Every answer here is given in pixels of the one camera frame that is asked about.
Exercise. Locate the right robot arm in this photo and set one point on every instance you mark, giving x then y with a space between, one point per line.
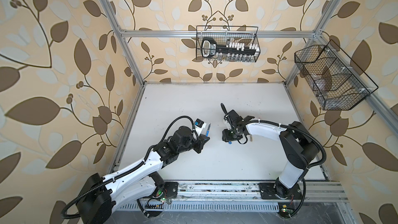
299 150

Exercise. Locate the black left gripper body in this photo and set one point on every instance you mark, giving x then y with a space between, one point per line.
196 145

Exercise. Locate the blue fountain pen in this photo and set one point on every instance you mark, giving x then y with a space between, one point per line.
208 129

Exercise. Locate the aluminium cage frame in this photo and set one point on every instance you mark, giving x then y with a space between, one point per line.
362 148

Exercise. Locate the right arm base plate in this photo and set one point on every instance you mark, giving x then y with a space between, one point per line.
277 191

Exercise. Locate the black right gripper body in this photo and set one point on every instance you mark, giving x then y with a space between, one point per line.
230 134

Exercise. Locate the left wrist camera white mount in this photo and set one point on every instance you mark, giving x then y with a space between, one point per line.
199 126

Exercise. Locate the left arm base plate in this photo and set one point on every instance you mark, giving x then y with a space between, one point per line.
169 190

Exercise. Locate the black tool in basket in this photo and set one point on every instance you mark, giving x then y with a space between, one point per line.
210 48

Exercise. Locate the black wire basket right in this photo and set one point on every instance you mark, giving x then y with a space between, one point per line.
336 79

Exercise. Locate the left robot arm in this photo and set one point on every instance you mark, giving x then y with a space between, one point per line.
101 196

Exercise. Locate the black wire basket back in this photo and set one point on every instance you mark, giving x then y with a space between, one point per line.
242 34

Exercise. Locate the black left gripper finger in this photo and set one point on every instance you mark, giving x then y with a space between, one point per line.
202 142
203 137

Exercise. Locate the black wire basket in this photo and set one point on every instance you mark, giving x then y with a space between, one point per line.
242 34
336 79

